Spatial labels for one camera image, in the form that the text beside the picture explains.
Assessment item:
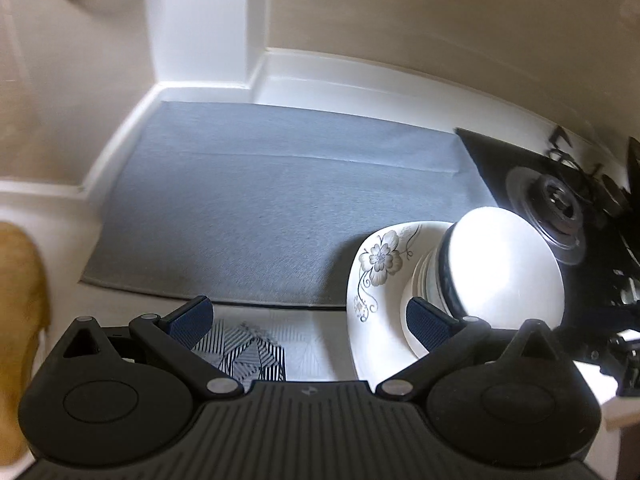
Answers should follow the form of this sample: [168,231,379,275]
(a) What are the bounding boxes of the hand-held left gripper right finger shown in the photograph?
[375,297,559,399]

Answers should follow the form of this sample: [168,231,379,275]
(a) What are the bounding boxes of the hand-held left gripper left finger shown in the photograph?
[50,296,242,397]

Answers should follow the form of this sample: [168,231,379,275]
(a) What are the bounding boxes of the white floral plate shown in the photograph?
[346,221,457,385]

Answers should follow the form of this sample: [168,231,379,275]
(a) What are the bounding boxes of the white bowl with blue band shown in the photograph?
[434,206,565,358]

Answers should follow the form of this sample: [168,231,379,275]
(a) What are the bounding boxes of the striped geometric patterned mat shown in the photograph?
[192,305,362,385]

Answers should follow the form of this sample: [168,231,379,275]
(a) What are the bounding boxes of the grey mat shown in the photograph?
[81,101,501,308]

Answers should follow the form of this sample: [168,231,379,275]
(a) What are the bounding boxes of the stove burner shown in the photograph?
[504,170,587,265]

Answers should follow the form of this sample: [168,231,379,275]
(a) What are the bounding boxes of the tan wooden object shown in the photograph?
[0,221,52,463]

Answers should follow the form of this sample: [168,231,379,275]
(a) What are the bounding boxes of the black glass gas stove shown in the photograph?
[455,127,640,361]

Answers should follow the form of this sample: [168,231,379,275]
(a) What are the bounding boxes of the black pan support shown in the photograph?
[545,127,632,213]

